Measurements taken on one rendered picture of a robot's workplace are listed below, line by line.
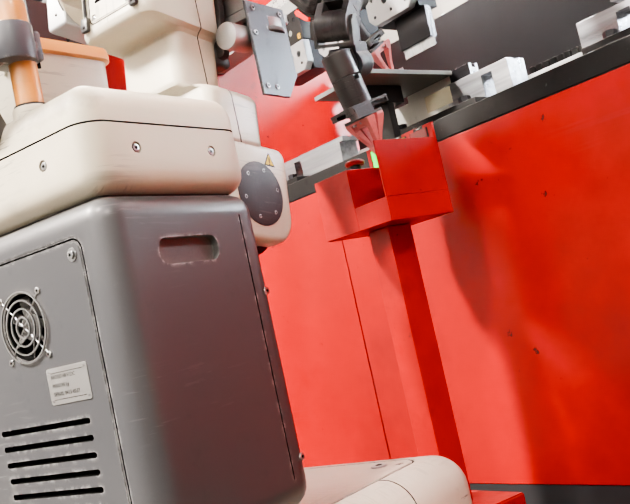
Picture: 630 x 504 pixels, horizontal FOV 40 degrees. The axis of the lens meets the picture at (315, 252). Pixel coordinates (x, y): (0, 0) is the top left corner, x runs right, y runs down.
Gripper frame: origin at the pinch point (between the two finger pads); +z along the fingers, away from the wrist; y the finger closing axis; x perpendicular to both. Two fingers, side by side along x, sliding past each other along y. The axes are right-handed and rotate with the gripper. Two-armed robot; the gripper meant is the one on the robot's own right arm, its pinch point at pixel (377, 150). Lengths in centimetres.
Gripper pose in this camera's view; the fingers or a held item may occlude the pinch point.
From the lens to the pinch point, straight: 164.9
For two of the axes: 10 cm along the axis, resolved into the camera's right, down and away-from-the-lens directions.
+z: 4.1, 9.1, 0.6
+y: 7.1, -3.6, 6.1
